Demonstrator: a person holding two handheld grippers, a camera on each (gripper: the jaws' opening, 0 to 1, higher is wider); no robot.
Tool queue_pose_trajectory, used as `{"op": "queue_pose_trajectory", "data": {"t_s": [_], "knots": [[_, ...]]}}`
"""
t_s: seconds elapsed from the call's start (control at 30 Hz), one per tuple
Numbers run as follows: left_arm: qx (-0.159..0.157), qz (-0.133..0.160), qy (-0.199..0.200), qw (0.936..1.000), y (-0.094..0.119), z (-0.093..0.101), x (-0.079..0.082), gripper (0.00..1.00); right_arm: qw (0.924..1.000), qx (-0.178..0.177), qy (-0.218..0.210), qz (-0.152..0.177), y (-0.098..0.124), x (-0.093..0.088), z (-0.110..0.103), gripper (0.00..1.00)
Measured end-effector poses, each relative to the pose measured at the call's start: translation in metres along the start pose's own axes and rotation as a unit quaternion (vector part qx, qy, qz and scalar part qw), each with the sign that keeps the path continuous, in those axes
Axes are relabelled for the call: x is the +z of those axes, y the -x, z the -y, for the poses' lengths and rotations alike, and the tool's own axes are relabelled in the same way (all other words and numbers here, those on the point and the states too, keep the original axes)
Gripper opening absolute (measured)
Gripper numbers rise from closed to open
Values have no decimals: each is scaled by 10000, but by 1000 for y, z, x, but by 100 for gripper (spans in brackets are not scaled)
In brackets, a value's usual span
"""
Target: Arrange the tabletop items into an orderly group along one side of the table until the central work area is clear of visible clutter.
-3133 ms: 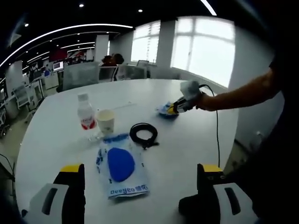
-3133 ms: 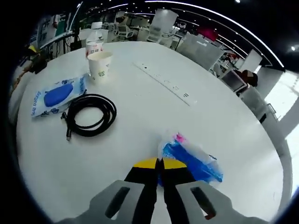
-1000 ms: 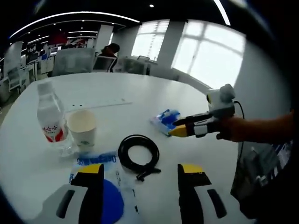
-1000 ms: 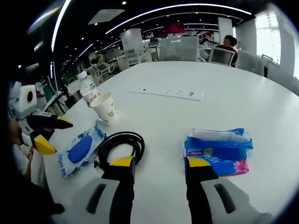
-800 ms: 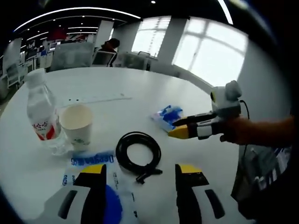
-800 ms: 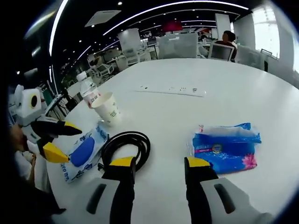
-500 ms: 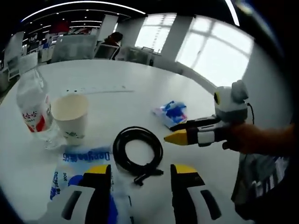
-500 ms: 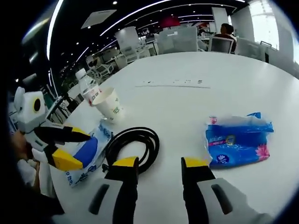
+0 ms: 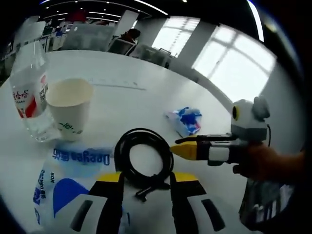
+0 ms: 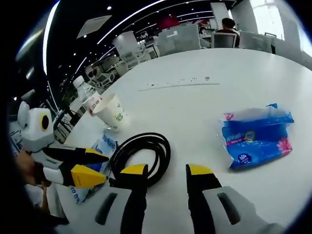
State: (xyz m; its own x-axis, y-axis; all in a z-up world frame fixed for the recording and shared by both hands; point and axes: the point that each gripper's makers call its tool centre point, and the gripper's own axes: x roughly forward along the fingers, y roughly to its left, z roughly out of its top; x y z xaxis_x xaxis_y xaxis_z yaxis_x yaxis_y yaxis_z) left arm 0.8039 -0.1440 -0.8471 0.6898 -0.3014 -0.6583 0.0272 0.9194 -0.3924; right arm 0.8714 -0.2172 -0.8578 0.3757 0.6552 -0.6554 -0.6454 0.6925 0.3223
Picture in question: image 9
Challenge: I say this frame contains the grey mesh office chair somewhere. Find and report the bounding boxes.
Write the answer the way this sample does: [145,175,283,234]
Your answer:
[63,24,115,52]

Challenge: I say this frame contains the white office chair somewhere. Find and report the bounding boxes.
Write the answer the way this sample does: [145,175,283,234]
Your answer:
[108,39,137,57]

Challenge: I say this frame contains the white paper cup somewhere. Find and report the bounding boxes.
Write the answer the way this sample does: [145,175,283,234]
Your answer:
[45,78,95,142]

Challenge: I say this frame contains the white table cable cover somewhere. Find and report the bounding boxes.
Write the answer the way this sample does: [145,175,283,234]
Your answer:
[89,78,147,91]

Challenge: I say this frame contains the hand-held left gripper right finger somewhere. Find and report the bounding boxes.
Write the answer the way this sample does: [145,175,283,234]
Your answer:
[170,171,226,234]

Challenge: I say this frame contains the person's right hand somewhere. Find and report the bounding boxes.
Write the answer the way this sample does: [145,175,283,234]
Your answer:
[233,143,281,180]

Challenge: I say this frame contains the clear plastic bottle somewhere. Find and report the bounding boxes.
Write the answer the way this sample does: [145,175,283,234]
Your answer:
[9,40,61,143]

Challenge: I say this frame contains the wide window with blinds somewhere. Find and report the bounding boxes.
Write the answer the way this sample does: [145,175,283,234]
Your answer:
[192,24,277,98]

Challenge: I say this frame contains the narrow window with blinds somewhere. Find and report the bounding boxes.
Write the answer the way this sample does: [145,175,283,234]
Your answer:
[152,18,200,52]

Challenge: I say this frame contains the straight ceiling light strip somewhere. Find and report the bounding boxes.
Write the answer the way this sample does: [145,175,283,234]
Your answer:
[246,0,265,42]

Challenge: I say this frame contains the large blue white wipes packet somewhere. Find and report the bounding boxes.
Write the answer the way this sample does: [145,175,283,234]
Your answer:
[33,143,130,234]

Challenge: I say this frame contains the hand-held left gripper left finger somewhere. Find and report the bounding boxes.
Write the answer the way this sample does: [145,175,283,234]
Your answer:
[69,171,125,234]

